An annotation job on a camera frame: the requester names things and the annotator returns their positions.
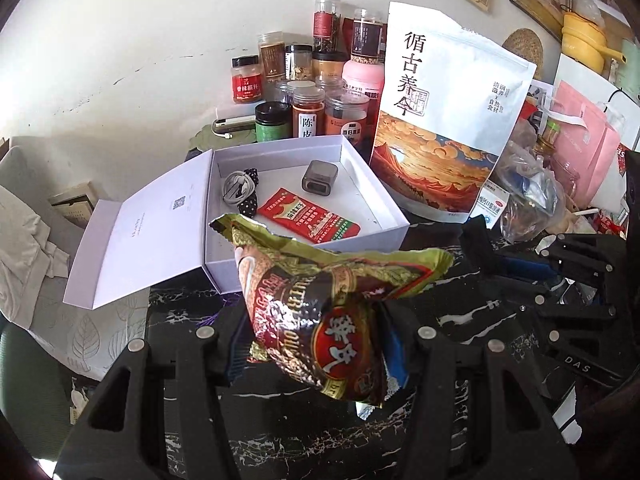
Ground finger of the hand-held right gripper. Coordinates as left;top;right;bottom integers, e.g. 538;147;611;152
477;280;620;356
460;216;628;286

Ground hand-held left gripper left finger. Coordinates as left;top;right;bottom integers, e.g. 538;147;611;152
52;305;252;480

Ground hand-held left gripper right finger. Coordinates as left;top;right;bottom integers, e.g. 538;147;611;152
377;300;581;480

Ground green gold snack packet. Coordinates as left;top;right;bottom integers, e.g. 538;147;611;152
209;212;455;408

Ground black polka dot scrunchie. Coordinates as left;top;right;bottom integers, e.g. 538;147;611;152
239;167;261;218

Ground white hinged gift box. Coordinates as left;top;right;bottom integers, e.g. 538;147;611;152
64;135;410;311

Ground red sachet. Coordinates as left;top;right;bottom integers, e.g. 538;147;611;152
257;187;362;245

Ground white earphone cable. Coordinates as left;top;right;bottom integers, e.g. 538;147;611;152
221;169;258;207

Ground small grey translucent case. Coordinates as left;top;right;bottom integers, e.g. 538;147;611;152
301;160;337;197

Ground white blue medicine box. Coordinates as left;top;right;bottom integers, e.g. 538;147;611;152
470;182;511;228

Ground clear plastic bag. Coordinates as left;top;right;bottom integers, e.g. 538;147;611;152
492;125;568;241

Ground red packet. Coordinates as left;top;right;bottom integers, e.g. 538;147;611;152
595;210;631;236

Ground small glass jar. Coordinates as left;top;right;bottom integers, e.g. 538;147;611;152
541;116;563;148

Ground pink bag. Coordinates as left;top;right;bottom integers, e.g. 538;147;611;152
550;80;640;206

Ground leaf print cloth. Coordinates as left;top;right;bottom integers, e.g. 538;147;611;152
0;275;151;381

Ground white landscape print pouch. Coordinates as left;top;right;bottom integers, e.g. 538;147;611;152
370;1;538;224

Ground dark green chair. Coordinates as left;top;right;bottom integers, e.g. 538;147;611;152
0;320;76;441

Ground white paper bag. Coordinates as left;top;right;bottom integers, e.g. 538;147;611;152
552;54;640;111

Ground round woven trivet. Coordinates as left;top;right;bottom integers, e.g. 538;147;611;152
501;29;545;68

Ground green scalloped mat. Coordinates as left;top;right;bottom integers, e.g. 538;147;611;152
192;127;221;151

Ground yellow pot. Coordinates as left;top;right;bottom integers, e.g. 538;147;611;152
561;10;626;73

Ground clear jar orange label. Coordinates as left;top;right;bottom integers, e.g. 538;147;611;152
325;91;371;137

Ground white power bank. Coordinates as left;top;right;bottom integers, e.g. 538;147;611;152
212;116;257;133

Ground green jar black lid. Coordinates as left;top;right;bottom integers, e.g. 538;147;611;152
255;102;292;143

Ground pink plastic bottle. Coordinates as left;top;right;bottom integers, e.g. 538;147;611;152
342;58;386;106

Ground white cloth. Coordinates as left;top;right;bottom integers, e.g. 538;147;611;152
0;145;71;281

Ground orange jar white label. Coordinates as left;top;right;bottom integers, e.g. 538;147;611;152
292;86;327;140

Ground empty clear jar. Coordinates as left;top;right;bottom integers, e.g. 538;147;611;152
315;76;346;101

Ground clear jar white lid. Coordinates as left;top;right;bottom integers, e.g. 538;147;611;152
274;80;301;106

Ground red label jar black lid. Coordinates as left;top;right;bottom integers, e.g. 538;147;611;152
231;56;264;105

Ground dark label jar white beans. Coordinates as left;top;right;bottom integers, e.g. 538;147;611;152
350;8;385;66

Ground tan jar black lid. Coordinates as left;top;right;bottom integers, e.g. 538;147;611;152
312;51;346;83

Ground black lid jar pale slices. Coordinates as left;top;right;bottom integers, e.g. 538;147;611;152
285;44;313;82

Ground brown label clear jar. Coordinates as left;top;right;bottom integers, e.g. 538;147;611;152
258;32;286;81

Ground tall jar dark sticks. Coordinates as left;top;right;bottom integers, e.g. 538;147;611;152
313;0;346;55

